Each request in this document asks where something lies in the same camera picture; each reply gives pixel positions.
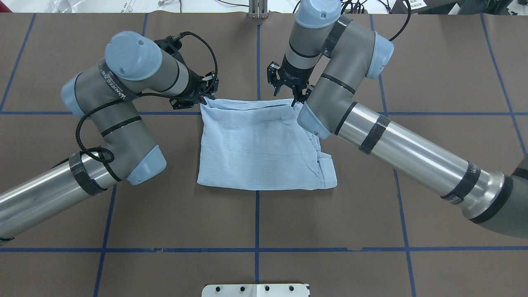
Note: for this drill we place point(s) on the light blue button-up shirt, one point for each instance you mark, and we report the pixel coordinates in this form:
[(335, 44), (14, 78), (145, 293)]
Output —
[(259, 146)]

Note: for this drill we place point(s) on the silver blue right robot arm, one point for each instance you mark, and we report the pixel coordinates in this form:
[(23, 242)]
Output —
[(327, 57)]

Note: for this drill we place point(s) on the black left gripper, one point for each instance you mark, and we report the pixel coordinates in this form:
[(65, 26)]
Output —
[(194, 86)]

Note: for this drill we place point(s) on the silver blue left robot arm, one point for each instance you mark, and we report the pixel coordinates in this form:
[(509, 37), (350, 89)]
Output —
[(114, 143)]

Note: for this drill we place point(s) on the aluminium frame post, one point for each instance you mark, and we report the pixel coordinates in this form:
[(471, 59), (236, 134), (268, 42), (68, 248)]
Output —
[(258, 9)]

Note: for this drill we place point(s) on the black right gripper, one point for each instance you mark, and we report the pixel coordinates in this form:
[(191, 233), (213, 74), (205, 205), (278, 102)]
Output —
[(295, 75)]

